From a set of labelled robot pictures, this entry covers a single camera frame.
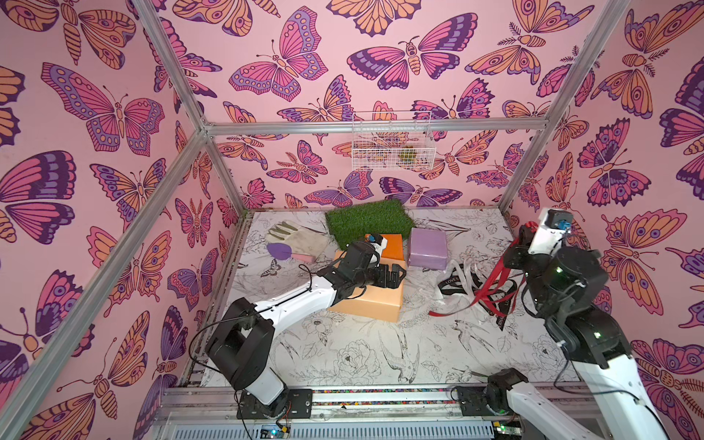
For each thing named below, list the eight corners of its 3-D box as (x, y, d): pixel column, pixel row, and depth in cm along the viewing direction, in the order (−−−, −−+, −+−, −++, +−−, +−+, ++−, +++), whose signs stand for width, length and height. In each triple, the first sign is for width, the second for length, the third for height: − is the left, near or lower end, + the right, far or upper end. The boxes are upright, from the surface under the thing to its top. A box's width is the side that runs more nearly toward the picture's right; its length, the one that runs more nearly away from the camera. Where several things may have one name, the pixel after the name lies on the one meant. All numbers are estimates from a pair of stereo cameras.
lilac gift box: (407, 266, 105) (410, 254, 98) (410, 236, 114) (412, 223, 108) (443, 271, 103) (448, 259, 97) (442, 240, 113) (447, 227, 106)
